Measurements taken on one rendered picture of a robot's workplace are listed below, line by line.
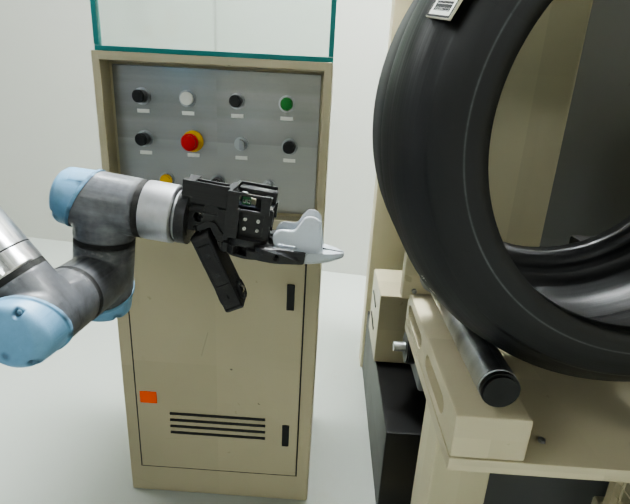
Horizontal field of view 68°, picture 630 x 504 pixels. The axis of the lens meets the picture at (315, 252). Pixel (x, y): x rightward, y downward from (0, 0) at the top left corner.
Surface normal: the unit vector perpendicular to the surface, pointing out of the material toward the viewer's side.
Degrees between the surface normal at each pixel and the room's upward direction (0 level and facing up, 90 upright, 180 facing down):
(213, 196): 90
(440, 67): 81
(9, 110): 90
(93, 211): 90
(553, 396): 0
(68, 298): 57
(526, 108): 90
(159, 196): 44
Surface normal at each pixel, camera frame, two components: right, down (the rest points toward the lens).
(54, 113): -0.18, 0.31
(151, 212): -0.01, 0.14
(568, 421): 0.05, -0.94
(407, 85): -0.75, 0.07
